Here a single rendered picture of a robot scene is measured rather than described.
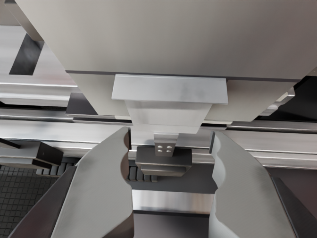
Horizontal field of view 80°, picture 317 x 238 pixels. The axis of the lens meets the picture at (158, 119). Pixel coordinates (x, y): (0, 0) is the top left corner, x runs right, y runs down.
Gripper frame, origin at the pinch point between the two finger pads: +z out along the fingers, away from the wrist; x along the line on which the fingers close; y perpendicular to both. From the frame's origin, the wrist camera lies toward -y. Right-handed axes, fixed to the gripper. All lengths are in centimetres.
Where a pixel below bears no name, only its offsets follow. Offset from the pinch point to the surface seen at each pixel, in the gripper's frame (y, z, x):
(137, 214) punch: 10.7, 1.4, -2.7
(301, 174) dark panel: 42, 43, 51
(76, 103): 2.7, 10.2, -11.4
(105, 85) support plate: -1.6, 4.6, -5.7
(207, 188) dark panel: 46, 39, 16
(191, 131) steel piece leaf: 6.6, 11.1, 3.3
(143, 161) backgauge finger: 19.7, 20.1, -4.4
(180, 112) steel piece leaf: 2.0, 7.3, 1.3
